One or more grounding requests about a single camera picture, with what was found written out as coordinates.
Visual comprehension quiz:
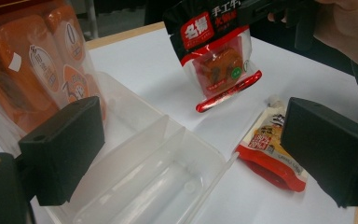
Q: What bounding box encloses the white table sheet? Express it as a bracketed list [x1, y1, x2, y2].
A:
[0, 27, 358, 224]

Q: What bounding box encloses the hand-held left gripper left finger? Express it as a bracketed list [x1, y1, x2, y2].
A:
[18, 95, 106, 207]

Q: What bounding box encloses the small red and black packet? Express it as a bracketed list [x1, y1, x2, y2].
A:
[162, 0, 264, 114]

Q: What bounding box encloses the white and red spouted pouch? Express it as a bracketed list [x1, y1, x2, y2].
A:
[234, 94, 310, 193]

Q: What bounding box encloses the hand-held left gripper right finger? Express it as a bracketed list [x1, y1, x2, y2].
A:
[280, 96, 358, 209]

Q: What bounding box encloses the white metal stand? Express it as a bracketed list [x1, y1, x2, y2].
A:
[83, 0, 101, 40]

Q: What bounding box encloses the clear plastic container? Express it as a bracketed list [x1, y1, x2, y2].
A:
[0, 70, 241, 224]

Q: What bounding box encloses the large orange packet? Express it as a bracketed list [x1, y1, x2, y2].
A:
[0, 0, 108, 135]

